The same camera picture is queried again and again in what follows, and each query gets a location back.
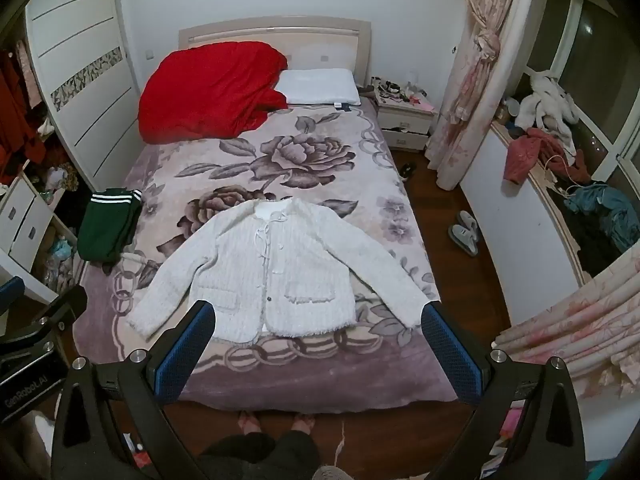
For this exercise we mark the hanging red clothes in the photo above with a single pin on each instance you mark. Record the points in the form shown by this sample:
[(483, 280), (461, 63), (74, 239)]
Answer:
[(15, 120)]

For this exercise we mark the white window frame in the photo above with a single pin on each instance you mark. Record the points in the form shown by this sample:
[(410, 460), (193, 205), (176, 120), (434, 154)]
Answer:
[(575, 25)]

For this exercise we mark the white nightstand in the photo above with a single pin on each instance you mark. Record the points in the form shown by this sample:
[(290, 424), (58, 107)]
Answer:
[(402, 120)]

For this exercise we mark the person's legs in dark trousers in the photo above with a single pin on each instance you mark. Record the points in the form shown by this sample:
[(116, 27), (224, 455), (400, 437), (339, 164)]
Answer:
[(260, 455)]

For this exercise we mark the red knit garment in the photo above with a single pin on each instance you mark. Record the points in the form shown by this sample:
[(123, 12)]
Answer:
[(200, 90)]

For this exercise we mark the black garment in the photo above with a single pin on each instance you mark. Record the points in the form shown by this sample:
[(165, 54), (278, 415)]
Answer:
[(592, 240)]

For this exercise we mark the pink red garment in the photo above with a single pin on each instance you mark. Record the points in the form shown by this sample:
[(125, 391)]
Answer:
[(522, 157)]

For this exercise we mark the green pants with white stripes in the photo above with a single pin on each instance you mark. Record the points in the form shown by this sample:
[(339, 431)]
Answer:
[(105, 225)]

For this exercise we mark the floral plush blanket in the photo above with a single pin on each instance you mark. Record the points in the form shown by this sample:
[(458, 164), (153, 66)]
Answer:
[(300, 160)]

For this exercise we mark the beige wooden bed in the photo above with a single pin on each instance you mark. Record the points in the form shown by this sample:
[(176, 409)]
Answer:
[(325, 35)]

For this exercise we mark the tied pink floral curtain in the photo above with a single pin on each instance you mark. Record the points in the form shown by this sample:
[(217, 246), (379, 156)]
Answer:
[(470, 85)]

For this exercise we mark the dark shoe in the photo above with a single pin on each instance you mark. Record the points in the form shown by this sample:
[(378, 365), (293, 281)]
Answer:
[(408, 170)]

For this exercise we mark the loose pink floral curtain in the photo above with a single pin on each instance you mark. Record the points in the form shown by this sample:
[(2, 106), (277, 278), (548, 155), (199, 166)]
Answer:
[(575, 320)]

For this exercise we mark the pile of small nightstand items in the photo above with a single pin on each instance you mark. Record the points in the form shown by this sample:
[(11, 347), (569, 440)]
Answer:
[(395, 89)]

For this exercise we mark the grey slipper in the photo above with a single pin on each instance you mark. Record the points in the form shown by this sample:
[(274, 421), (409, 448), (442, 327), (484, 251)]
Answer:
[(471, 221), (462, 240)]

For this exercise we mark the colourful floor clutter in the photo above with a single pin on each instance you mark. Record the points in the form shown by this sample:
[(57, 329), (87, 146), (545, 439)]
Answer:
[(506, 435)]

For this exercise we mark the teal garment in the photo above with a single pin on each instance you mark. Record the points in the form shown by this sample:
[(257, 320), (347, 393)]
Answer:
[(607, 210)]

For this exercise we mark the white pillow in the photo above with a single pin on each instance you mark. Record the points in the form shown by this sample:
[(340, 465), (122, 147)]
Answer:
[(320, 85)]

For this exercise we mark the white plush toy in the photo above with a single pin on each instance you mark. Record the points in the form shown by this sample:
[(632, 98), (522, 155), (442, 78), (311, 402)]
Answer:
[(547, 105)]

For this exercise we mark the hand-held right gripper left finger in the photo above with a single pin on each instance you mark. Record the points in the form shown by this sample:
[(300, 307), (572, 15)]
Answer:
[(185, 355)]

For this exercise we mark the white fluffy knit jacket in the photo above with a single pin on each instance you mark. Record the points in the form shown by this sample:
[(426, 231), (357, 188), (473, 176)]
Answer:
[(280, 270)]

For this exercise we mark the white bay window ledge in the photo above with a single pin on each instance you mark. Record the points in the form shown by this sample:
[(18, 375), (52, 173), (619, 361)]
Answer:
[(500, 220)]

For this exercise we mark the white wardrobe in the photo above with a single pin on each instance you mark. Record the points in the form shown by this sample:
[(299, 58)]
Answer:
[(85, 60)]

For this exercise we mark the white drawer cabinet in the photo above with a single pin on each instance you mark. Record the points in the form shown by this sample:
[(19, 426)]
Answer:
[(25, 220)]

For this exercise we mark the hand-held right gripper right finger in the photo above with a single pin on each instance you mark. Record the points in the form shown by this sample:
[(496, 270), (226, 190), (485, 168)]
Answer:
[(450, 355)]

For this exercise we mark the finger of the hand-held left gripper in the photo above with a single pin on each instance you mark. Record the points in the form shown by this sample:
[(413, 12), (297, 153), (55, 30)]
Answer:
[(11, 290), (65, 307)]

